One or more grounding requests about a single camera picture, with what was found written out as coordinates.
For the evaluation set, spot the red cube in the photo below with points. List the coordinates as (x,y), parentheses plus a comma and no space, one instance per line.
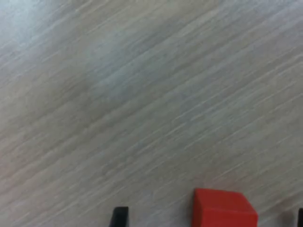
(222,210)

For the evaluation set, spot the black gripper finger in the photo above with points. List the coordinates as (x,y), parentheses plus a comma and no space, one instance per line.
(120,217)
(300,218)

